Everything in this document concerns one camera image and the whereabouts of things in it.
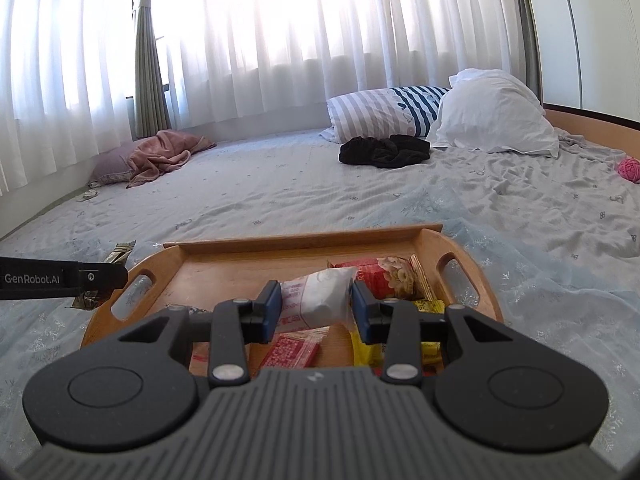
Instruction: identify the pink cloth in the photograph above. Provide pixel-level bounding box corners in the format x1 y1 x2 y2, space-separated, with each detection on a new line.
125 129 217 189

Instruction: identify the purple pillow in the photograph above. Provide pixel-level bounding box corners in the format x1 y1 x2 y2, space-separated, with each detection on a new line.
89 146 138 187

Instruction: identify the black cloth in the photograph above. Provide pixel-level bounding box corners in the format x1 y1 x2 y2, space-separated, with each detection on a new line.
338 133 432 170

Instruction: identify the wooden bed headboard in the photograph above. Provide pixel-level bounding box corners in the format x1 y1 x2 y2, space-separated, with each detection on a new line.
542 102 640 148

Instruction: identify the red gold-edged pastry packet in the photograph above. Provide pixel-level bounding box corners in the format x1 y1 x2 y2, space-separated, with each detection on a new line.
326 255 431 302

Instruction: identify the wooden tray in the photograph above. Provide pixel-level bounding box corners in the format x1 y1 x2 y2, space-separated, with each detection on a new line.
80 223 505 381

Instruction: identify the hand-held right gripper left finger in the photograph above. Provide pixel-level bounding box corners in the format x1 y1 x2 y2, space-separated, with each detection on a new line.
117 280 283 387

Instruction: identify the striped pillow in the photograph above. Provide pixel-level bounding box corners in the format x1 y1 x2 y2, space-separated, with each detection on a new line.
320 85 451 145

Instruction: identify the clear cracker packet red label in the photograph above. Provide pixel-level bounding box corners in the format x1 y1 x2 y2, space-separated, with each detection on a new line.
259 326 332 368

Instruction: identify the white wardrobe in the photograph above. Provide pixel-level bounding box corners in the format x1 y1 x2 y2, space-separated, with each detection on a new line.
520 0 640 123

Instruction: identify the grey-green drape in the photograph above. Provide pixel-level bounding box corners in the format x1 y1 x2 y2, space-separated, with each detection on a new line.
131 0 173 140
510 0 543 101

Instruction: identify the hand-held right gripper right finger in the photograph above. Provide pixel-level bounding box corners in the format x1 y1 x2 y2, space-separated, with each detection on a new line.
351 281 526 387

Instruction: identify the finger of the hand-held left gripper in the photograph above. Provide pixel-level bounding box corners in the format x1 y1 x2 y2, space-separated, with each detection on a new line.
77 261 130 295

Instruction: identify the white sheer curtain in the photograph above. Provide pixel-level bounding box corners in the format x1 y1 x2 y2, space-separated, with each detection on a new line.
0 0 531 196

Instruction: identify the white pillow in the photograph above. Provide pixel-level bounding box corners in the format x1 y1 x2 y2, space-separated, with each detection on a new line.
427 68 561 160

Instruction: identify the yellow snack packet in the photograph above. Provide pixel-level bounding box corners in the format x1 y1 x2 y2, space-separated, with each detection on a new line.
349 297 447 377

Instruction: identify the grey bed sheet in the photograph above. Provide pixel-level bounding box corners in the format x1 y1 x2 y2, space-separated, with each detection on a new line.
0 127 640 281

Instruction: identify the small gold snack packet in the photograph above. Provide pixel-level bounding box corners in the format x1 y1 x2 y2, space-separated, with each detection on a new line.
72 241 137 311

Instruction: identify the pink white pastry packet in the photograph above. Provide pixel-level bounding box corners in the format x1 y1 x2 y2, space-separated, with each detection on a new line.
277 266 358 333

